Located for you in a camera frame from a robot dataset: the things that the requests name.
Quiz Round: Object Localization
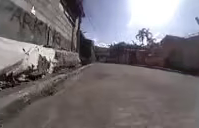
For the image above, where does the palm tree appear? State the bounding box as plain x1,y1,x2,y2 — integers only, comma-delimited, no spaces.
134,27,155,48

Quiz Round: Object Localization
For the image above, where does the reddish brown wall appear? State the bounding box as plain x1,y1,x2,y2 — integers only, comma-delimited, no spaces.
94,30,199,78

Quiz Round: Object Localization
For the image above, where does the broken white concrete slab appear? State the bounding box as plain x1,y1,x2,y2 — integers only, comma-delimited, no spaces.
0,33,82,84

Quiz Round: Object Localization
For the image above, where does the concrete gutter strip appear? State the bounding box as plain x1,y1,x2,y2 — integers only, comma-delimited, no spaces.
0,63,94,128

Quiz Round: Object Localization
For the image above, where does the grey block wall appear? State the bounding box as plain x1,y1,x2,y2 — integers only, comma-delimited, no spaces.
0,0,82,53

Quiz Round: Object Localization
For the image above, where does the grey concrete road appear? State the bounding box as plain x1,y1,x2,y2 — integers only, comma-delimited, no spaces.
2,62,199,128

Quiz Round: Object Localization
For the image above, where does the dark building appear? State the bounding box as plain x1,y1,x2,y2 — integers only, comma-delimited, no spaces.
78,30,97,66

